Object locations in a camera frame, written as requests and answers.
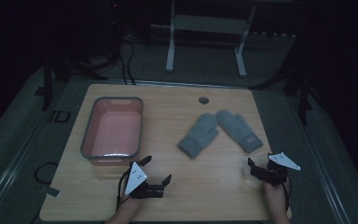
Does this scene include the person's right hand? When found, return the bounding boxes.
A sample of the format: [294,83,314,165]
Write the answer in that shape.
[263,177,293,217]

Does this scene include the plain grey mitten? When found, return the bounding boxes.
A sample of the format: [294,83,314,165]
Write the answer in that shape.
[176,112,220,160]

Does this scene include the black cable loop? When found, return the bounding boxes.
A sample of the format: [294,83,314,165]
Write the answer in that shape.
[34,161,60,185]

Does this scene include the pink basin with grey rim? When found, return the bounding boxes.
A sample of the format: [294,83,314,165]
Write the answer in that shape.
[79,96,145,167]

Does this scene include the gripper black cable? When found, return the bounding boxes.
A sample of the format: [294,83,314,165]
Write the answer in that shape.
[281,175,293,213]
[115,169,132,213]

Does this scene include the power strip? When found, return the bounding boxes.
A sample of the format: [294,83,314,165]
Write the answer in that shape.
[251,31,297,39]

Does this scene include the grey mitten with label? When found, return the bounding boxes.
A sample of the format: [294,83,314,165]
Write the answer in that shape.
[214,109,265,154]

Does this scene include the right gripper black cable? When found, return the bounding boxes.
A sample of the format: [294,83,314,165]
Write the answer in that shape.
[281,175,293,213]

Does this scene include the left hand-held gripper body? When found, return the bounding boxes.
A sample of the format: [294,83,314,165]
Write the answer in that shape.
[124,161,165,200]

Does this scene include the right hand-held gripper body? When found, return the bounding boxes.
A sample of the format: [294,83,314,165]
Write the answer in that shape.
[252,151,302,188]

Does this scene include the black floor cables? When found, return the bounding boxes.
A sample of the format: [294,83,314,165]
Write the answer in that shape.
[117,31,138,86]

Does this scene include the black stand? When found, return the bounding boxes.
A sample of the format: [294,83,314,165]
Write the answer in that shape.
[250,27,321,126]
[34,46,119,112]

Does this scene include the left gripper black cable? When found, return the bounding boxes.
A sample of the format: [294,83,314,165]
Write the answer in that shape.
[115,169,132,213]

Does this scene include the person's left hand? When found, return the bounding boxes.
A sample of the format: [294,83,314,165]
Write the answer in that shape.
[114,188,145,219]

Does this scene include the grey tape piece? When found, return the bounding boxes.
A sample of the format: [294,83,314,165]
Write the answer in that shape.
[39,185,62,199]

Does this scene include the white metal desk frame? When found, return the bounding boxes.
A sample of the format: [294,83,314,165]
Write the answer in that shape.
[150,0,257,78]

